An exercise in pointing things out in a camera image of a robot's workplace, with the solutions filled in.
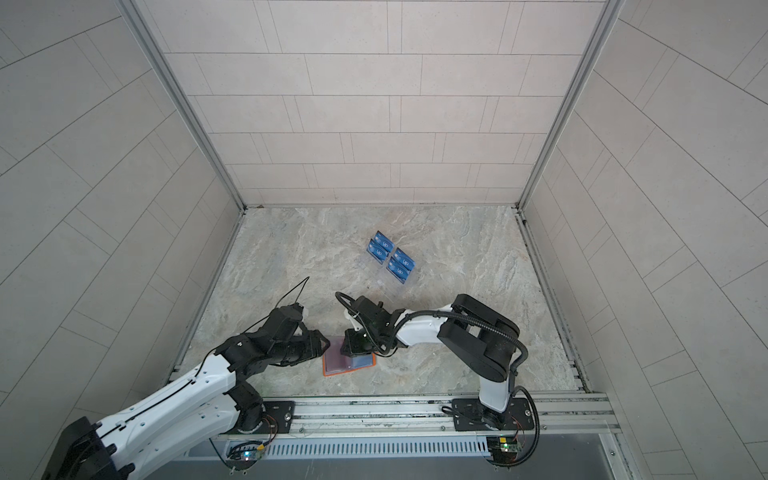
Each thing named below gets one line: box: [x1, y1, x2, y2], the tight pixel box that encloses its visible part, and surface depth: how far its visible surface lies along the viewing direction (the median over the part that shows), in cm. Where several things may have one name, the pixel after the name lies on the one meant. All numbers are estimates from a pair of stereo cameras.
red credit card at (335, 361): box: [325, 336, 351, 375], surface depth 80 cm
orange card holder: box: [322, 336, 377, 377], surface depth 80 cm
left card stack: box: [366, 230, 395, 265], surface depth 97 cm
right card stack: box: [386, 247, 416, 285], surface depth 93 cm
